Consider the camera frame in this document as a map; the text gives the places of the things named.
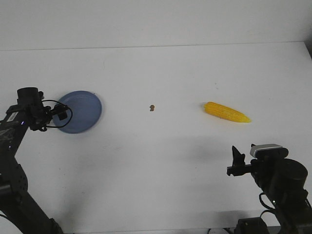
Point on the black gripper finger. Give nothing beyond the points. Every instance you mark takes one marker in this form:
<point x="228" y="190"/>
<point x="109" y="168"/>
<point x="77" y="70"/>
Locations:
<point x="238" y="158"/>

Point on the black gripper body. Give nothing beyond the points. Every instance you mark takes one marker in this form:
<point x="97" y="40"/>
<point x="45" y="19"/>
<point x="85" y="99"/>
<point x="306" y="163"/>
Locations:
<point x="59" y="110"/>
<point x="239" y="170"/>

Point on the blue round plate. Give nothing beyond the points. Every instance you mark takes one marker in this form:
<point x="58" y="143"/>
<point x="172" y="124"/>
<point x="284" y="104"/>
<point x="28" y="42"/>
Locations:
<point x="85" y="111"/>

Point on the yellow corn cob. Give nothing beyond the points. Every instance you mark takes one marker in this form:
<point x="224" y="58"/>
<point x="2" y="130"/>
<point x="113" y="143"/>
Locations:
<point x="224" y="112"/>

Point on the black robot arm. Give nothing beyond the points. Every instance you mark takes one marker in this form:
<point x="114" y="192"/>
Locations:
<point x="16" y="204"/>
<point x="282" y="181"/>

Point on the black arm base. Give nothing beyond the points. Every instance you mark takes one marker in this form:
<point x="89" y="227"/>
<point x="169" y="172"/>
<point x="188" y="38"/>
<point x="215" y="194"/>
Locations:
<point x="254" y="225"/>

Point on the white object at table edge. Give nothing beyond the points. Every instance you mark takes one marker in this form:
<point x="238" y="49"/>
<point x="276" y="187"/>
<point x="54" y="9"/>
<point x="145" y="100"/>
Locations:
<point x="220" y="231"/>

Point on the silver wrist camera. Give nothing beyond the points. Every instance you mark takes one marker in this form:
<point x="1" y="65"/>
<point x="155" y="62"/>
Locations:
<point x="268" y="151"/>

